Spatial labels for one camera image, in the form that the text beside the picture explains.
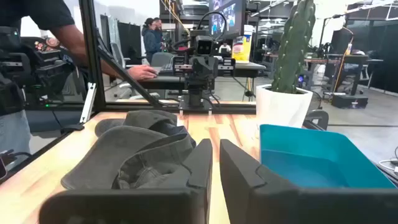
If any grey office chair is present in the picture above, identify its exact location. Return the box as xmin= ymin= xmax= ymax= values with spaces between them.
xmin=150 ymin=52 xmax=175 ymax=68

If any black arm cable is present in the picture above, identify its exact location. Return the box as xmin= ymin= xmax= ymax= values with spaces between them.
xmin=197 ymin=11 xmax=228 ymax=41

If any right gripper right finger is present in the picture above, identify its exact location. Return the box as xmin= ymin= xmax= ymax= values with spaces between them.
xmin=219 ymin=138 xmax=398 ymax=224

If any black keyboard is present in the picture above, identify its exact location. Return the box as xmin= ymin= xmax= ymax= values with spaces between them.
xmin=157 ymin=63 xmax=175 ymax=76

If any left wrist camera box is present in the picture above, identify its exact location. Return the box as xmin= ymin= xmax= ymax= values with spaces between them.
xmin=195 ymin=35 xmax=214 ymax=57

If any person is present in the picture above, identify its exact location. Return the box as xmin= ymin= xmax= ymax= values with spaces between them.
xmin=154 ymin=17 xmax=165 ymax=52
xmin=218 ymin=42 xmax=233 ymax=54
xmin=141 ymin=17 xmax=161 ymax=65
xmin=0 ymin=0 xmax=158 ymax=170

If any tall green cactus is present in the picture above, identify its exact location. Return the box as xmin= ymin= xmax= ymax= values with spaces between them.
xmin=271 ymin=0 xmax=317 ymax=94

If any black frame post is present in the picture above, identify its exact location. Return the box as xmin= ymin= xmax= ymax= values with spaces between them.
xmin=78 ymin=0 xmax=107 ymax=113

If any dark slipper left foreground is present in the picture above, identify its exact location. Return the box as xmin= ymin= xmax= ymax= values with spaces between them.
xmin=148 ymin=119 xmax=197 ymax=147

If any dark office desk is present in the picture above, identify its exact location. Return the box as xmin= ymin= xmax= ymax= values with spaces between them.
xmin=126 ymin=61 xmax=267 ymax=91
xmin=306 ymin=54 xmax=385 ymax=97

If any yellow wipes canister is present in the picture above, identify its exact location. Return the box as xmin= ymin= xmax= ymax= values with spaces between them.
xmin=231 ymin=24 xmax=254 ymax=65

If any black office chair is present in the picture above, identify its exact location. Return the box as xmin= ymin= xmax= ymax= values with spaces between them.
xmin=303 ymin=109 xmax=330 ymax=131

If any person's hand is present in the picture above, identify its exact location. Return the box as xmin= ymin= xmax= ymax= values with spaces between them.
xmin=126 ymin=64 xmax=158 ymax=81

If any yellow pole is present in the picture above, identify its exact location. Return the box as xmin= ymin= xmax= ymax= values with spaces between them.
xmin=333 ymin=34 xmax=355 ymax=94

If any teal plastic bin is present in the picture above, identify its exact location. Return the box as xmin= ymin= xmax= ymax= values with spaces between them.
xmin=259 ymin=124 xmax=397 ymax=190

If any black diagonal frame brace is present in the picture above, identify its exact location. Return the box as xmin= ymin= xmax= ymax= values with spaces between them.
xmin=96 ymin=46 xmax=163 ymax=109

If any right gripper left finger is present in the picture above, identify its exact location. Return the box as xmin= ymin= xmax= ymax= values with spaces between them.
xmin=39 ymin=138 xmax=214 ymax=224

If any black floor box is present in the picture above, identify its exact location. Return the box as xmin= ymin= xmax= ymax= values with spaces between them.
xmin=331 ymin=94 xmax=369 ymax=110

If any white floor cable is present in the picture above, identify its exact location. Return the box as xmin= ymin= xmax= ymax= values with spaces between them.
xmin=377 ymin=146 xmax=398 ymax=175

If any black table frame rail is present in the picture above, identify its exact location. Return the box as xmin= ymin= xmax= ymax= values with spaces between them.
xmin=24 ymin=101 xmax=257 ymax=115

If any white metal bracket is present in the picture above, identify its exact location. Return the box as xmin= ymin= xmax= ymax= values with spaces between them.
xmin=79 ymin=82 xmax=97 ymax=124

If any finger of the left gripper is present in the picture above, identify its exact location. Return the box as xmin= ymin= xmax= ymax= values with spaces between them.
xmin=203 ymin=56 xmax=218 ymax=81
xmin=190 ymin=56 xmax=205 ymax=81

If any black wall monitor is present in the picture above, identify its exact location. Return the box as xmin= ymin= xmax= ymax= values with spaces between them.
xmin=208 ymin=0 xmax=247 ymax=40

